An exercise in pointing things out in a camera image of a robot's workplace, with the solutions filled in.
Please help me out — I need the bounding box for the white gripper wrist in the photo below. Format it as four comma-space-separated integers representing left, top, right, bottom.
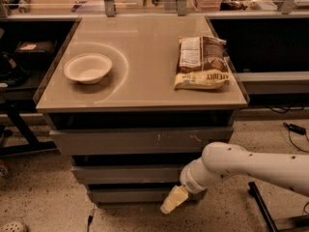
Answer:
160, 158, 209, 215

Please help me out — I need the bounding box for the grey drawer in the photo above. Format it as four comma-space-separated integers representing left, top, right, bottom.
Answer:
71, 164, 184, 185
86, 187, 208, 205
50, 127, 234, 156

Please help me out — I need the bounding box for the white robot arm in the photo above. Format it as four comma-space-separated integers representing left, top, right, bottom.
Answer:
160, 142, 309, 215

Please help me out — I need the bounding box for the grey top drawer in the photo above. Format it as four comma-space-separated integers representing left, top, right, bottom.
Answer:
50, 127, 234, 156

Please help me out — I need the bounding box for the grey bottom drawer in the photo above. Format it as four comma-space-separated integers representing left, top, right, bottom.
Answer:
86, 187, 208, 205

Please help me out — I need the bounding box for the grey drawer cabinet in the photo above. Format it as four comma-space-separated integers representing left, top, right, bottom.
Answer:
36, 16, 247, 191

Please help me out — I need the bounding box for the black metal stand base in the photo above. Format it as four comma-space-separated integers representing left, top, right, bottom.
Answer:
247, 181, 309, 232

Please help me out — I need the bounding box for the brown yellow snack bag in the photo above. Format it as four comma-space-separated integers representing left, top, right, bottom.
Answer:
174, 36, 230, 90

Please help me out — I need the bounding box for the black power adapter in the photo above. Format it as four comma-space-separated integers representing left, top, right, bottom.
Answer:
283, 122, 306, 135

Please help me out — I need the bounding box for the white paper bowl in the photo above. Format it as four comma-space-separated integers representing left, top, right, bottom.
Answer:
64, 53, 112, 84

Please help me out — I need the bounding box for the white perforated shoe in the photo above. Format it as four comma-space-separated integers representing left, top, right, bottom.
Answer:
0, 221, 28, 232

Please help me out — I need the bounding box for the black box with label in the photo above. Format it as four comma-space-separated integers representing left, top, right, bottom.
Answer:
14, 41, 57, 70

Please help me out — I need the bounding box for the black cable on floor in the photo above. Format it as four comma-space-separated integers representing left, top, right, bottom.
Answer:
86, 204, 97, 232

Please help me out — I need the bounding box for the black table leg frame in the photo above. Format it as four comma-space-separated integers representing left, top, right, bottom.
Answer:
0, 101, 56, 157

